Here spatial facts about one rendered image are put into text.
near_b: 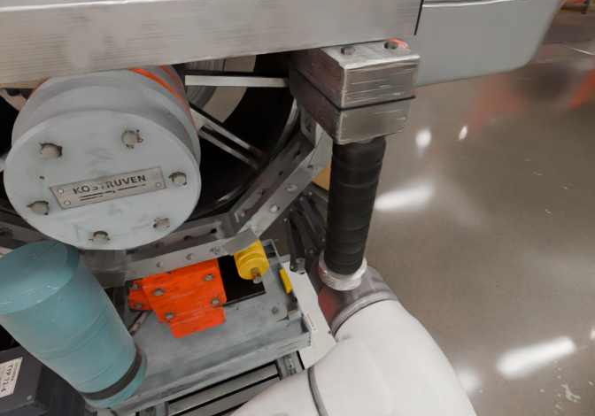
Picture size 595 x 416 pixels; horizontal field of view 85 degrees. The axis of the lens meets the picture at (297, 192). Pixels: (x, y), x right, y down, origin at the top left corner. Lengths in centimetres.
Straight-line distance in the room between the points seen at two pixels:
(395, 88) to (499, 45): 66
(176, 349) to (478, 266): 108
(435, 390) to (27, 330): 39
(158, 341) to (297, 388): 59
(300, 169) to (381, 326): 24
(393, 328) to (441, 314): 89
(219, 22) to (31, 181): 17
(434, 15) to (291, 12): 53
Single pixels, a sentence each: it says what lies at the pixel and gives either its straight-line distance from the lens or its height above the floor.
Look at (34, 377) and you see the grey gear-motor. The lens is 75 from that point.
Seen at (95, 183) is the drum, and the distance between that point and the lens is 28.
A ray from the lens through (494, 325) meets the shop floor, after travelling 131.
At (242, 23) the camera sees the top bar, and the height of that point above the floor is 97.
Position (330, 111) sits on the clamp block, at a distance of 20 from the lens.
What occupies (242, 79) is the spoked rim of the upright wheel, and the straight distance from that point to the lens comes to 52.
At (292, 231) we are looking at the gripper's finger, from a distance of 53.
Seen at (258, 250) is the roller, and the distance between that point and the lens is 62.
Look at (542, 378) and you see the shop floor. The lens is 128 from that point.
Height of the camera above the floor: 101
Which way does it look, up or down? 40 degrees down
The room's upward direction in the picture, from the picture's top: straight up
